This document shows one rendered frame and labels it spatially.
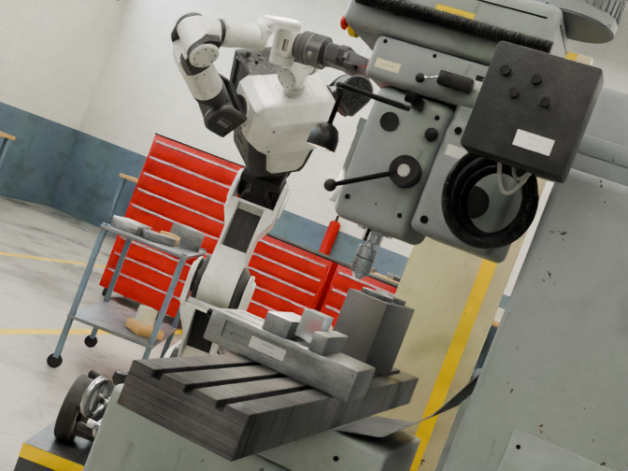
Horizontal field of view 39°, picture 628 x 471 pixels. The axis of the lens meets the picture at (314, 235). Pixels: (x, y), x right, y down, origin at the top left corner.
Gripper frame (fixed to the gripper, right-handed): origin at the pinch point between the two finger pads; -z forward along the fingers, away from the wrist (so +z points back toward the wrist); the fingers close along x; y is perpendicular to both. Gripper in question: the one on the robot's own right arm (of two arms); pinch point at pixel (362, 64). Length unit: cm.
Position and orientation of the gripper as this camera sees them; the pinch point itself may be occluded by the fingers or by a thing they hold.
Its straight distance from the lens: 234.2
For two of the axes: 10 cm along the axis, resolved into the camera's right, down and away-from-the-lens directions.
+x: 3.3, 1.0, 9.4
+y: -3.6, 9.3, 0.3
